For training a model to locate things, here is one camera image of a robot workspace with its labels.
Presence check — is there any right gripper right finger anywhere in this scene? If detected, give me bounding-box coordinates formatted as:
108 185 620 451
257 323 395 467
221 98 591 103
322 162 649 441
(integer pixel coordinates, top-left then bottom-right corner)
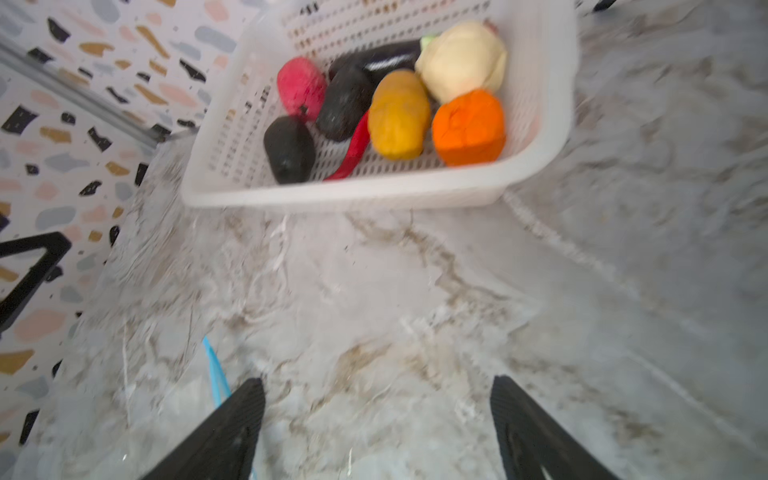
490 376 617 480

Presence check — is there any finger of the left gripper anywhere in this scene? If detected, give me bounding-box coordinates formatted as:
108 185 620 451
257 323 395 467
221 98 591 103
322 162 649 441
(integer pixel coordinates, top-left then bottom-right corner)
0 231 73 331

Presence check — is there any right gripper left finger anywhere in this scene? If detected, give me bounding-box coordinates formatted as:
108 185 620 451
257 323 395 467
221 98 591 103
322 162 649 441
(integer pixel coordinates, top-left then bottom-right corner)
143 378 266 480

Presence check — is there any clear zip top bag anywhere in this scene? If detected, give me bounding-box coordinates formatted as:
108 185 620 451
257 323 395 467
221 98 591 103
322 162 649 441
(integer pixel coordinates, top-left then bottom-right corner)
25 334 337 479

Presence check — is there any white plastic basket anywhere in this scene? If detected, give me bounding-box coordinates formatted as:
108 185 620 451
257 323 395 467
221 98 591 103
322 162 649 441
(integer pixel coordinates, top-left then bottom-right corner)
179 1 579 212

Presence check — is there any black toy avocado front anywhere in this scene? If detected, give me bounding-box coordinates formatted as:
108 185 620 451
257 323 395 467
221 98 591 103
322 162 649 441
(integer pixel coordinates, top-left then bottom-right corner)
263 116 316 185

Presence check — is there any black toy avocado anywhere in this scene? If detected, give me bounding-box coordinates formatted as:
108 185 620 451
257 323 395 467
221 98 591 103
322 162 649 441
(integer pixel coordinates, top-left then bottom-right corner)
316 66 375 142
263 116 316 185

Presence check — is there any pink toy fruit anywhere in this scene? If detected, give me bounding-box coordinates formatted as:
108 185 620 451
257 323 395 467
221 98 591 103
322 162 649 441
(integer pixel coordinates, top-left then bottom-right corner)
277 57 328 122

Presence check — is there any yellow toy potato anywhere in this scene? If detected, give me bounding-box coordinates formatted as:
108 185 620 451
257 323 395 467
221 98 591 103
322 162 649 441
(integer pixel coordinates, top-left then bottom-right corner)
368 69 431 161

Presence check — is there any cream toy garlic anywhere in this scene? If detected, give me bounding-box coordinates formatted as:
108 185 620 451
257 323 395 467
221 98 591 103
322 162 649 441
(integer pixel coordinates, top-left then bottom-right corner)
415 21 508 104

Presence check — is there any red toy chili pepper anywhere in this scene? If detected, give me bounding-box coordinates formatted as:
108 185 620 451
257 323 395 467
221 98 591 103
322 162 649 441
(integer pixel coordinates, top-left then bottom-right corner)
326 111 370 181

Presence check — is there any orange toy fruit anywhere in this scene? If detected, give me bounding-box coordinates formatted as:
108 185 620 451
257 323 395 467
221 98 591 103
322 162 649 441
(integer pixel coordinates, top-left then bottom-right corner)
431 89 507 167

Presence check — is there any purple toy eggplant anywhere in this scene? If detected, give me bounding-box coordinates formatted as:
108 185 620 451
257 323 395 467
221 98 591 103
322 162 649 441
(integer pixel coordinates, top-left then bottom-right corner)
328 36 435 84

